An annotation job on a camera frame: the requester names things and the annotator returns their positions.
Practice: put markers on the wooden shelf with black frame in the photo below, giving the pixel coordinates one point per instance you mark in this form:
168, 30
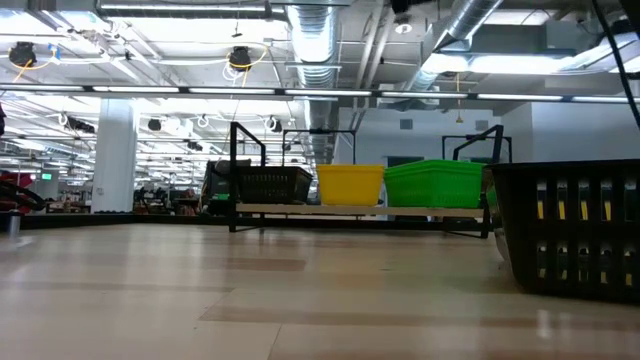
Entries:
350, 210

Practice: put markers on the black equipment box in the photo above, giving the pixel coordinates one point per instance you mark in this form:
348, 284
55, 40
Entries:
217, 185

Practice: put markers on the green plastic basket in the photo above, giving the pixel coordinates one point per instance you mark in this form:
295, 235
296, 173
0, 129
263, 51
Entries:
432, 162
432, 168
432, 192

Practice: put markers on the black metal table frame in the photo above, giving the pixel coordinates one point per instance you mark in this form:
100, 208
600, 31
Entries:
125, 219

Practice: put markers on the background workbenches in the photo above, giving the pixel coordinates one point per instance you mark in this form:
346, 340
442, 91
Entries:
175, 202

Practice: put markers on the black plastic basket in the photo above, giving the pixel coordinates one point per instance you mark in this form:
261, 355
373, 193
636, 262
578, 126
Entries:
272, 189
515, 225
275, 168

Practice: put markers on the silver post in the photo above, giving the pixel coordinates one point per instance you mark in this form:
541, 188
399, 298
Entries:
14, 225

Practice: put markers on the white building column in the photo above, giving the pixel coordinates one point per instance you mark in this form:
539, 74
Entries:
115, 160

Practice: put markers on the black background station frame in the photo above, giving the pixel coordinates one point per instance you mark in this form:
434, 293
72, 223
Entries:
320, 131
472, 136

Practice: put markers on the long LED light bar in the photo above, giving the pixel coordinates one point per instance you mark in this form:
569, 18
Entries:
230, 91

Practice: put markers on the red machine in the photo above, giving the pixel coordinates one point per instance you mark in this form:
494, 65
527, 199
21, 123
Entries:
20, 176

